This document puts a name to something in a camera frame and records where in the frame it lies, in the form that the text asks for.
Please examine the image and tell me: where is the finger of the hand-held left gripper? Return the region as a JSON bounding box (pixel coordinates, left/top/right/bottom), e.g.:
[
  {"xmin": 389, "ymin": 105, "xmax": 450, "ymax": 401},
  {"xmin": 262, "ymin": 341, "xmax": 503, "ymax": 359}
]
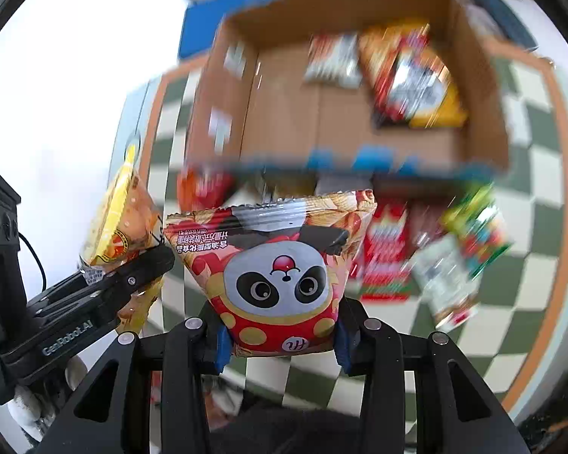
[{"xmin": 26, "ymin": 244, "xmax": 176, "ymax": 327}]

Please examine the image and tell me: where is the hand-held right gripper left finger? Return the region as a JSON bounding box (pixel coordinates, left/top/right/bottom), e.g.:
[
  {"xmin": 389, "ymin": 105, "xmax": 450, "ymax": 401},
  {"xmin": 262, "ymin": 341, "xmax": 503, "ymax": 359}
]
[{"xmin": 35, "ymin": 314, "xmax": 233, "ymax": 454}]

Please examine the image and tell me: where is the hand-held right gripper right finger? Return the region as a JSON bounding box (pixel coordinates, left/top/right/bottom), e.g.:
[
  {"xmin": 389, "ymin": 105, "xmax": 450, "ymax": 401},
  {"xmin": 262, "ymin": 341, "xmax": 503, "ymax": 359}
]
[{"xmin": 334, "ymin": 298, "xmax": 531, "ymax": 454}]

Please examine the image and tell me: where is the yellow burger print snack bag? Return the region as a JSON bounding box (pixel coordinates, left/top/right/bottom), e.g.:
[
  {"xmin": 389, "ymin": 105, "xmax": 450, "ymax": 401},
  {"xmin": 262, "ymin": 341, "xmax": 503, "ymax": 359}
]
[{"xmin": 78, "ymin": 144, "xmax": 166, "ymax": 336}]

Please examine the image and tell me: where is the panda print snack bag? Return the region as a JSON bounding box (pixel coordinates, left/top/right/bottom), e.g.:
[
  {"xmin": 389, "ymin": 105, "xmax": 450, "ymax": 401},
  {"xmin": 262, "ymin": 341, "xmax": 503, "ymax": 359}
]
[{"xmin": 163, "ymin": 189, "xmax": 377, "ymax": 358}]

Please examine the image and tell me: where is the green candy packet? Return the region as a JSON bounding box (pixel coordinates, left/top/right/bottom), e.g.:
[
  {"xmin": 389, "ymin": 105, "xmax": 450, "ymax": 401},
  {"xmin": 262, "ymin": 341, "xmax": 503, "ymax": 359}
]
[{"xmin": 442, "ymin": 184, "xmax": 514, "ymax": 275}]

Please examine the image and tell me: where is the cardboard box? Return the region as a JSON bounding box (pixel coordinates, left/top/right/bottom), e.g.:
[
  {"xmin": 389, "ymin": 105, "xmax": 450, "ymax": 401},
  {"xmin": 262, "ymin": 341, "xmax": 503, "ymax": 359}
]
[{"xmin": 187, "ymin": 0, "xmax": 512, "ymax": 176}]

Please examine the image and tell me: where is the person's left hand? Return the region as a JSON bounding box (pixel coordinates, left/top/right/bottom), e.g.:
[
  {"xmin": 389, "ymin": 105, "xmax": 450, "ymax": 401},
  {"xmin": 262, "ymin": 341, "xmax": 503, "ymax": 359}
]
[{"xmin": 7, "ymin": 354, "xmax": 90, "ymax": 442}]

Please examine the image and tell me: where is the red white striped snack packet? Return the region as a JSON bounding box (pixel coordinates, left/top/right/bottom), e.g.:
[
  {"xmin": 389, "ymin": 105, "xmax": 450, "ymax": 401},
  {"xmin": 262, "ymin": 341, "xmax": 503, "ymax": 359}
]
[{"xmin": 360, "ymin": 201, "xmax": 415, "ymax": 303}]

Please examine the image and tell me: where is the dark red snack packet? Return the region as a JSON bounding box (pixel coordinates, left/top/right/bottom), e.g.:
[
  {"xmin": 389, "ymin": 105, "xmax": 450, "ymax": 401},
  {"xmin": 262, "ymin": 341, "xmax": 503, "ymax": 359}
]
[{"xmin": 407, "ymin": 201, "xmax": 448, "ymax": 261}]

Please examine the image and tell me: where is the green checkered mat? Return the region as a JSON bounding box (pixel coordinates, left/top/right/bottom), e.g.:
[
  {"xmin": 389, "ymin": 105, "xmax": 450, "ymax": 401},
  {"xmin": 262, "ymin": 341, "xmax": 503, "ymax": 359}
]
[{"xmin": 137, "ymin": 52, "xmax": 568, "ymax": 417}]

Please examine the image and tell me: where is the blue box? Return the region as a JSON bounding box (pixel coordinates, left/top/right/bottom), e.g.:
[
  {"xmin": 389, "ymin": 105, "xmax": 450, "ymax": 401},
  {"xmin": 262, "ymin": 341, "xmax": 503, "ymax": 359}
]
[{"xmin": 177, "ymin": 0, "xmax": 285, "ymax": 60}]

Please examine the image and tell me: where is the orange yellow snack packet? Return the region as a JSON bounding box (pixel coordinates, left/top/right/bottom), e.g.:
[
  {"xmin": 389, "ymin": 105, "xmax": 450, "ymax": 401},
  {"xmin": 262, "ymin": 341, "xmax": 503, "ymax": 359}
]
[{"xmin": 357, "ymin": 19, "xmax": 469, "ymax": 128}]

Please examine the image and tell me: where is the red silver snack packet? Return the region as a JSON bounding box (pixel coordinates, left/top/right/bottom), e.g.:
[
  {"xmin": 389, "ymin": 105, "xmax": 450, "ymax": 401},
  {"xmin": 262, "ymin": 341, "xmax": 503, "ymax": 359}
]
[{"xmin": 371, "ymin": 38, "xmax": 448, "ymax": 124}]

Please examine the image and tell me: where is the silver brown snack packet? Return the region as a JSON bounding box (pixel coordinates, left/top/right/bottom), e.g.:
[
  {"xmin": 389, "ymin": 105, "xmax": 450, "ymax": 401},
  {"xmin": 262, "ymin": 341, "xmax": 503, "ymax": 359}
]
[{"xmin": 303, "ymin": 33, "xmax": 363, "ymax": 88}]

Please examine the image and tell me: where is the black cable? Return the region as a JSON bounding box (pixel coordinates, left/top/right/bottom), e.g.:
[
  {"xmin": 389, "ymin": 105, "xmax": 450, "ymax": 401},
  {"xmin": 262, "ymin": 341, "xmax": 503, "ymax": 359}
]
[{"xmin": 18, "ymin": 233, "xmax": 48, "ymax": 294}]

